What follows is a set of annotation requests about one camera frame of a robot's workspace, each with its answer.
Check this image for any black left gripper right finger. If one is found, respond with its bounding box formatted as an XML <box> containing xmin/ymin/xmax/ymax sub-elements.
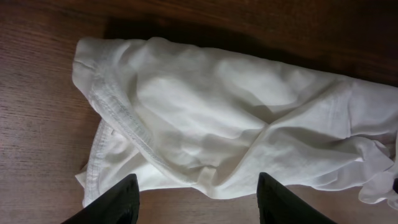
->
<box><xmin>256</xmin><ymin>172</ymin><xmax>335</xmax><ymax>224</ymax></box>

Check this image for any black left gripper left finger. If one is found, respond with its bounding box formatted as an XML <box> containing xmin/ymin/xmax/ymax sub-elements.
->
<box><xmin>62</xmin><ymin>174</ymin><xmax>140</xmax><ymax>224</ymax></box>

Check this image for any white t-shirt with robot print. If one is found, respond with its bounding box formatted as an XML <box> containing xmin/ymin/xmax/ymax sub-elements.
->
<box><xmin>72</xmin><ymin>38</ymin><xmax>397</xmax><ymax>208</ymax></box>

